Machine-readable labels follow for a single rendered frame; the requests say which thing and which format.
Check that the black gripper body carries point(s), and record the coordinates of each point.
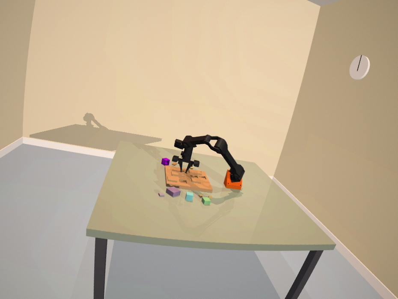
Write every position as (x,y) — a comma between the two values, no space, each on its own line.
(186,158)

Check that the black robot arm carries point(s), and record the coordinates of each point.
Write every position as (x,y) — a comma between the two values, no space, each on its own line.
(221,147)

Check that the light teal cube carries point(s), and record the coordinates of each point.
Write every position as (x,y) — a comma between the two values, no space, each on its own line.
(189,196)

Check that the light green block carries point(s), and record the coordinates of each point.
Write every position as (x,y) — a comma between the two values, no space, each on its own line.
(206,200)

